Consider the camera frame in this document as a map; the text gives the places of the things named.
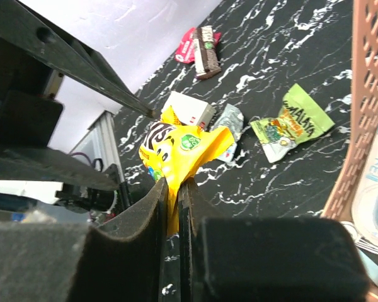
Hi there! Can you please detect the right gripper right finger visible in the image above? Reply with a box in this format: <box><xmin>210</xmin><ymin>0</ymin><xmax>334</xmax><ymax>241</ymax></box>
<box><xmin>178</xmin><ymin>181</ymin><xmax>369</xmax><ymax>301</ymax></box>

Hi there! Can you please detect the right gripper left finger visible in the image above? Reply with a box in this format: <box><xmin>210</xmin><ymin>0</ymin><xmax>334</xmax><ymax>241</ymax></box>
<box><xmin>0</xmin><ymin>180</ymin><xmax>168</xmax><ymax>301</ymax></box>

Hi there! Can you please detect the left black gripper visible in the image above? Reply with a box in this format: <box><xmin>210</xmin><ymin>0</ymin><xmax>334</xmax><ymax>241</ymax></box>
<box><xmin>0</xmin><ymin>1</ymin><xmax>155</xmax><ymax>220</ymax></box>

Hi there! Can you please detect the yellow M&M's packet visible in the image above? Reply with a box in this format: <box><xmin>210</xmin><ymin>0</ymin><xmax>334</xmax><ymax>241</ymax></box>
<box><xmin>139</xmin><ymin>106</ymin><xmax>234</xmax><ymax>236</ymax></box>

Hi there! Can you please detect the pink candy packet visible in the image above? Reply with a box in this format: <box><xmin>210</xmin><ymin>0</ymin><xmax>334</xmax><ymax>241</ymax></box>
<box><xmin>175</xmin><ymin>28</ymin><xmax>221</xmax><ymax>64</ymax></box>

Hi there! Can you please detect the green sour candy bag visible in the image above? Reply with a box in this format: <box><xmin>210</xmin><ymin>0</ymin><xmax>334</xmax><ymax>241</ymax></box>
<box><xmin>249</xmin><ymin>84</ymin><xmax>335</xmax><ymax>164</ymax></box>

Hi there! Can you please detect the brown white chocolate bar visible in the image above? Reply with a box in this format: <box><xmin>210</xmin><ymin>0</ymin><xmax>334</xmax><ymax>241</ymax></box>
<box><xmin>193</xmin><ymin>26</ymin><xmax>222</xmax><ymax>80</ymax></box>

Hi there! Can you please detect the silver foil snack packet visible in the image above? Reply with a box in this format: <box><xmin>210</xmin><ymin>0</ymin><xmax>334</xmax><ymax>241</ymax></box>
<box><xmin>209</xmin><ymin>103</ymin><xmax>244</xmax><ymax>162</ymax></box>

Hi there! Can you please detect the white rectangular snack box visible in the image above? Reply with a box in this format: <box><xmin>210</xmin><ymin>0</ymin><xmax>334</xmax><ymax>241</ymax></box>
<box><xmin>161</xmin><ymin>91</ymin><xmax>216</xmax><ymax>130</ymax></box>

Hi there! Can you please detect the blue correction tape blister pack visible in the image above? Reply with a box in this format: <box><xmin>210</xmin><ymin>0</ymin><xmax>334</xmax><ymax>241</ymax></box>
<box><xmin>352</xmin><ymin>129</ymin><xmax>378</xmax><ymax>246</ymax></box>

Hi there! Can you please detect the pink plastic desk organizer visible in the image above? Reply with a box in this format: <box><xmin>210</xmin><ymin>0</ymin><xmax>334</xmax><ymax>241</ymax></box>
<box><xmin>321</xmin><ymin>0</ymin><xmax>378</xmax><ymax>302</ymax></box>

